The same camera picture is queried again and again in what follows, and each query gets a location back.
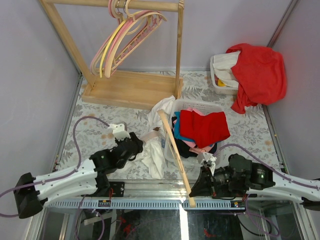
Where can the pink plastic hanger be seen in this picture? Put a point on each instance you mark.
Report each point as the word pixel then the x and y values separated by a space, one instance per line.
pixel 96 65

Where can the white back laundry basket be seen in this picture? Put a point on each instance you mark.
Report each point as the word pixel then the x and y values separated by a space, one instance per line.
pixel 223 79

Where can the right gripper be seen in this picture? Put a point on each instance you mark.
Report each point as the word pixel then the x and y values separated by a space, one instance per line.
pixel 205 184

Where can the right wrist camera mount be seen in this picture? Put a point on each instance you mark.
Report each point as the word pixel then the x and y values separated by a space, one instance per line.
pixel 207 160

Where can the red t shirt on basket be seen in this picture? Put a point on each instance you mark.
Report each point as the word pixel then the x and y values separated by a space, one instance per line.
pixel 261 76

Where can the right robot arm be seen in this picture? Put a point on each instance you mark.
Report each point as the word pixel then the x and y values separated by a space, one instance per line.
pixel 269 182

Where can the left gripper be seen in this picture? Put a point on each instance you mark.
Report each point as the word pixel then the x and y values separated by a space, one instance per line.
pixel 133 138

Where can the aluminium rail frame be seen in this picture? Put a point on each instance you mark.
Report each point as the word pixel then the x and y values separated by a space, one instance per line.
pixel 163 194

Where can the wooden clothes rack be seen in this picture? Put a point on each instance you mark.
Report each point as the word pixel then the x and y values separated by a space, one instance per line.
pixel 127 89

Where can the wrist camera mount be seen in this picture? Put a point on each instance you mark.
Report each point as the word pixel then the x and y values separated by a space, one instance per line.
pixel 119 131
pixel 207 160

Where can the peach plastic hanger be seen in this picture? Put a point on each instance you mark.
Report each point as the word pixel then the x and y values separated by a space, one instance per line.
pixel 176 155

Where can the pile of folded clothes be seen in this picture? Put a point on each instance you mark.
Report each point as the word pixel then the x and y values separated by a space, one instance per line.
pixel 195 132

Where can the white t shirt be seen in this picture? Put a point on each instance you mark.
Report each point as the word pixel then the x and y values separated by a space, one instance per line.
pixel 154 138

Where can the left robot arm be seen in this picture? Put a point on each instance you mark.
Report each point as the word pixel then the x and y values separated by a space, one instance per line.
pixel 33 193

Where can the peach hanger on rack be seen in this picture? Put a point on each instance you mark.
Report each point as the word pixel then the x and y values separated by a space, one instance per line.
pixel 142 23

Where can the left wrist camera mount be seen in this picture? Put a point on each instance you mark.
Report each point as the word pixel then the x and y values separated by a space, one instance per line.
pixel 119 131

